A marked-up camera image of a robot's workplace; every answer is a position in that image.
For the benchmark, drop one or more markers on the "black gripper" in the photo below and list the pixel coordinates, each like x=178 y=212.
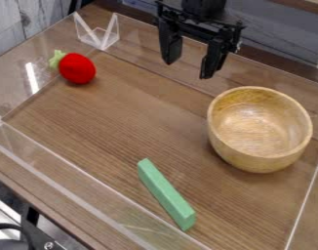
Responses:
x=200 y=19

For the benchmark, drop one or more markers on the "light wooden bowl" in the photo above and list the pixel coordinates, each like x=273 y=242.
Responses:
x=260 y=129

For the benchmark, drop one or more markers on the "green rectangular block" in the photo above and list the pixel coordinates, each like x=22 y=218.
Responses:
x=166 y=194

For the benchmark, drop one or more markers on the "red plush strawberry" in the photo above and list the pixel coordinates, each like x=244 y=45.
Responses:
x=74 y=66

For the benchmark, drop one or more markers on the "black table leg bracket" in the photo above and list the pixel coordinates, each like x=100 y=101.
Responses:
x=38 y=239

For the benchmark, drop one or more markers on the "clear acrylic tray wall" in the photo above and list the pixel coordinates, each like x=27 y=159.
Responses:
x=105 y=219

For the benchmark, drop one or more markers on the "clear acrylic corner bracket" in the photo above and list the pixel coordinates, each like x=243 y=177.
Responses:
x=100 y=37

